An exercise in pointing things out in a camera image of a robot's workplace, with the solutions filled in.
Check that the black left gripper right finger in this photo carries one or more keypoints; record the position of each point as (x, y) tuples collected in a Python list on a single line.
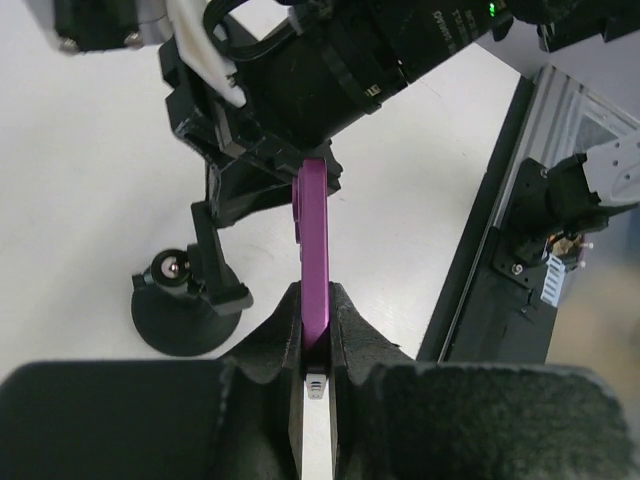
[(393, 417)]

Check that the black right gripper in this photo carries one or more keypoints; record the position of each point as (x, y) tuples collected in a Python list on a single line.
[(248, 169)]

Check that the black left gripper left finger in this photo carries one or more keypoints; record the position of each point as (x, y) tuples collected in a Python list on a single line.
[(235, 417)]

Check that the purple smartphone black screen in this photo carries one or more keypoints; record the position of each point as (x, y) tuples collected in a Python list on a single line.
[(310, 192)]

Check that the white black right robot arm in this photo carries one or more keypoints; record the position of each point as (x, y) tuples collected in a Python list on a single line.
[(255, 109)]

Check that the black phone stand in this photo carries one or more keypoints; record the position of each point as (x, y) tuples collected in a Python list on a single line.
[(188, 302)]

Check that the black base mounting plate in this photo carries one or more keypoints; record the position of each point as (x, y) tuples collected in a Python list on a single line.
[(533, 195)]

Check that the white right cable duct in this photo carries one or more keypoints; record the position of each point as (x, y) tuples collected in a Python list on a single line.
[(557, 268)]

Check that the aluminium extrusion rail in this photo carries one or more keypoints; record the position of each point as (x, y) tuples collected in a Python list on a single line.
[(605, 283)]

